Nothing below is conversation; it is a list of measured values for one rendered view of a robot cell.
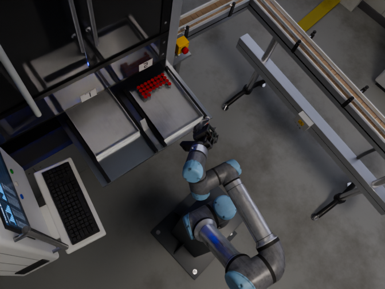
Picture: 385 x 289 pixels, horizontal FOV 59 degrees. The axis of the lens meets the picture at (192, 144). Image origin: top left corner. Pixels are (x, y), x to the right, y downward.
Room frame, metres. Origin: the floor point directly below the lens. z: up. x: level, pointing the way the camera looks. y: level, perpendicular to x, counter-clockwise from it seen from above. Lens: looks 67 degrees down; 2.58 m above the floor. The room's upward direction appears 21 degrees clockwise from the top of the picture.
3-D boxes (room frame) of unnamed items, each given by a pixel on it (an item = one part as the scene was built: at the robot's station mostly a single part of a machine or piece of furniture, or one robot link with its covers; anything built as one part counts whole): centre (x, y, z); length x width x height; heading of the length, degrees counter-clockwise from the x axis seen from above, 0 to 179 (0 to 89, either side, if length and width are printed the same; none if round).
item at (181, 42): (1.21, 0.27, 0.99); 0.08 x 0.07 x 0.07; 57
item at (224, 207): (0.42, -0.25, 0.96); 0.13 x 0.12 x 0.14; 138
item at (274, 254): (0.36, -0.32, 1.27); 0.49 x 0.11 x 0.12; 48
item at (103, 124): (0.65, 0.50, 0.90); 0.34 x 0.26 x 0.04; 57
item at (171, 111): (0.87, 0.21, 0.90); 0.34 x 0.26 x 0.04; 56
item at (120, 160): (0.75, 0.34, 0.87); 0.70 x 0.48 x 0.02; 147
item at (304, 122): (1.35, -0.67, 0.50); 0.12 x 0.05 x 0.09; 57
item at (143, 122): (0.68, 0.23, 0.91); 0.14 x 0.03 x 0.06; 57
